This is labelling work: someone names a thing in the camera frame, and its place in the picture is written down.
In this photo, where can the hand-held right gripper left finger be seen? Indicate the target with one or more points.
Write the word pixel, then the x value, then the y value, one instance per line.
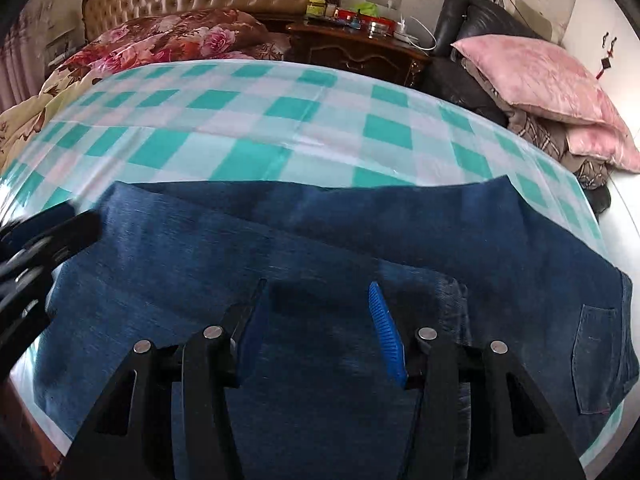
pixel 250 342

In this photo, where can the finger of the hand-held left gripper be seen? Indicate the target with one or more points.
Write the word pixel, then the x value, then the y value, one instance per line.
pixel 25 320
pixel 65 235

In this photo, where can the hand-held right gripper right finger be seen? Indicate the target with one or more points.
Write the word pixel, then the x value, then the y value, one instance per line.
pixel 387 335

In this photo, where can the blue denim pants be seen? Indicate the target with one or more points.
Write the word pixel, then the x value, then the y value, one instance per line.
pixel 320 240

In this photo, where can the beige floral bedsheet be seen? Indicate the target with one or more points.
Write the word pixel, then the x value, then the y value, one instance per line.
pixel 30 120

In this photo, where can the pink curtain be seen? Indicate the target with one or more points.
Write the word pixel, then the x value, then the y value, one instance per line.
pixel 17 60

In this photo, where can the green white checkered tablecloth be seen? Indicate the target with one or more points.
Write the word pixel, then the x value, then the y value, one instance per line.
pixel 250 110

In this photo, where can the red floral blanket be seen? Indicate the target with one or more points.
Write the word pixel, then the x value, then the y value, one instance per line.
pixel 190 35

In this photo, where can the brown plaid blanket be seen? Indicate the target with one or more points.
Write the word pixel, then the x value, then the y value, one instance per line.
pixel 545 140

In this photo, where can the small pink pillow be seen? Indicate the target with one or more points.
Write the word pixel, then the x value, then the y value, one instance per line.
pixel 605 147

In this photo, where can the dark wooden nightstand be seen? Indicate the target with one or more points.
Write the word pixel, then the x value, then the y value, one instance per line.
pixel 350 50

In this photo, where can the large pink pillow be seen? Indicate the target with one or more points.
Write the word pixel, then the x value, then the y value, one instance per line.
pixel 535 75

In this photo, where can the white power strip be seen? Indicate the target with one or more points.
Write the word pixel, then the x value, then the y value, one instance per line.
pixel 409 36

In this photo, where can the glass ashtray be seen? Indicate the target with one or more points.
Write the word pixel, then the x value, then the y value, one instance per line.
pixel 379 30

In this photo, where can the red box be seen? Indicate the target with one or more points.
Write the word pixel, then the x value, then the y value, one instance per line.
pixel 345 13

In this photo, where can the green plastic bag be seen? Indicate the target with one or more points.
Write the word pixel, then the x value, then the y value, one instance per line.
pixel 365 8

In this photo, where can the black leather armchair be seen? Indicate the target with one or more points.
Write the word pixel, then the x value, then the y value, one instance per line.
pixel 460 15

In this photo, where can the yellow jar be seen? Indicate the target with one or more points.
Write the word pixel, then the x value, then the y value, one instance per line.
pixel 315 8

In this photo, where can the grey board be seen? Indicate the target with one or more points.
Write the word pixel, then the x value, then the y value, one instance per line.
pixel 535 17

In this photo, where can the red hanging wall ornament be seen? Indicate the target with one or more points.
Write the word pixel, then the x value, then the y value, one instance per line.
pixel 605 62

